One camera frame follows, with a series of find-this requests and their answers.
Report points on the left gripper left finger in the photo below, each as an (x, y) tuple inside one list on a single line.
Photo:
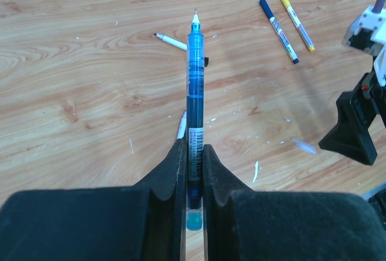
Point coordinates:
[(145, 221)]

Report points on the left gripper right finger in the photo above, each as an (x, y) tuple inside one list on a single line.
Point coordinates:
[(243, 224)]

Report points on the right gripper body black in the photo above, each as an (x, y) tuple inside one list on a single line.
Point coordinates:
[(372, 90)]

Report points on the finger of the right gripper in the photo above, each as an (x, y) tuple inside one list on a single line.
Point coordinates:
[(350, 136)]

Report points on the clear plastic pen cap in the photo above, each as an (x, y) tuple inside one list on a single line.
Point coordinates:
[(306, 147)]

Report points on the white marker yellow end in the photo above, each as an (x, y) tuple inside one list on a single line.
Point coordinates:
[(300, 28)]

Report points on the white pen with lettering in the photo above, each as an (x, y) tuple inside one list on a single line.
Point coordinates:
[(283, 39)]

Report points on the blue gel pen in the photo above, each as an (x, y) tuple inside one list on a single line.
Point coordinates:
[(194, 125)]

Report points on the white thin pen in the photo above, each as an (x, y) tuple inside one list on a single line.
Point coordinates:
[(182, 127)]

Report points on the white pen black end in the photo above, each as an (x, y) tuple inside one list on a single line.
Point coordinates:
[(171, 41)]

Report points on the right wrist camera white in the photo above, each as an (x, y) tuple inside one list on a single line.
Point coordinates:
[(367, 34)]

